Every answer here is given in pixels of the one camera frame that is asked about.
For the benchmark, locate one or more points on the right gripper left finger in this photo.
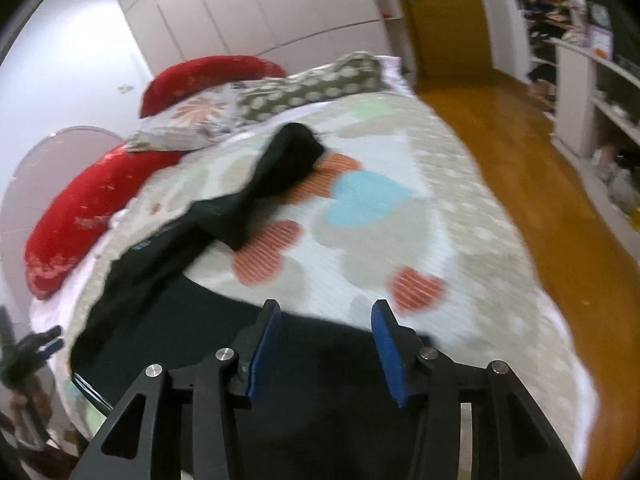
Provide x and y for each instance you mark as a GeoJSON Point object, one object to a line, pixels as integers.
{"type": "Point", "coordinates": [141, 437]}

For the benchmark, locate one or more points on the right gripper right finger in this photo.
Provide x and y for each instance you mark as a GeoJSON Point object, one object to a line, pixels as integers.
{"type": "Point", "coordinates": [511, 436]}

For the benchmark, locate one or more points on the black pants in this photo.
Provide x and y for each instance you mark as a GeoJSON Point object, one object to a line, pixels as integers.
{"type": "Point", "coordinates": [323, 410]}

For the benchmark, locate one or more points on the arched headboard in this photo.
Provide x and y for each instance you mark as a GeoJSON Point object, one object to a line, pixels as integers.
{"type": "Point", "coordinates": [42, 173]}

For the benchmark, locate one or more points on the heart patterned quilt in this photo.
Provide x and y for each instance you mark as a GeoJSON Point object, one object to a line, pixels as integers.
{"type": "Point", "coordinates": [395, 209]}

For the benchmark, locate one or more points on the floral pillow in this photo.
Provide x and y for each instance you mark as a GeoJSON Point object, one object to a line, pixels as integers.
{"type": "Point", "coordinates": [208, 118]}

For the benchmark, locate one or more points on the red cushion far side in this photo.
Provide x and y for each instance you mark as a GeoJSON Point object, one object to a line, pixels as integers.
{"type": "Point", "coordinates": [185, 79]}

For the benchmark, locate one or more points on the white shelf unit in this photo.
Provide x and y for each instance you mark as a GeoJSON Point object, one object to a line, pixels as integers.
{"type": "Point", "coordinates": [584, 71]}

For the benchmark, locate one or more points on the green dotted bolster pillow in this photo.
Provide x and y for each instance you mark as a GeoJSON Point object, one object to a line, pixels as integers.
{"type": "Point", "coordinates": [358, 72]}

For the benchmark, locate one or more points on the wooden door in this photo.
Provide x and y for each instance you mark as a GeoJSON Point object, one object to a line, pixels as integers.
{"type": "Point", "coordinates": [452, 38]}

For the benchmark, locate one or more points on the white wardrobe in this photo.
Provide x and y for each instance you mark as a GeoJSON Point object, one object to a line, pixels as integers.
{"type": "Point", "coordinates": [296, 34]}

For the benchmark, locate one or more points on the red cushion near wall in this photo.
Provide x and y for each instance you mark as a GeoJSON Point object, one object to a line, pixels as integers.
{"type": "Point", "coordinates": [79, 215]}

